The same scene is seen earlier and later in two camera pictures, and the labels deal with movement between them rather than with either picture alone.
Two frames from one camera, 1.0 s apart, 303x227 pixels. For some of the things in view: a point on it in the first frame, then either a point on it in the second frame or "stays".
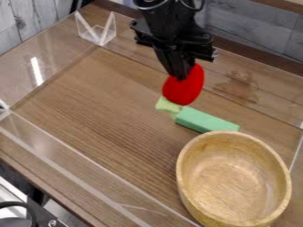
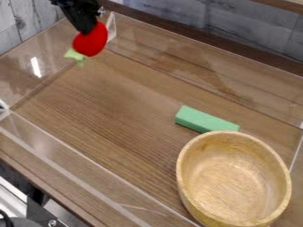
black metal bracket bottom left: (45, 219) stays
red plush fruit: (181, 91) → (89, 44)
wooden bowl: (233, 180) stays
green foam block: (202, 121) stays
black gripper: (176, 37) → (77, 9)
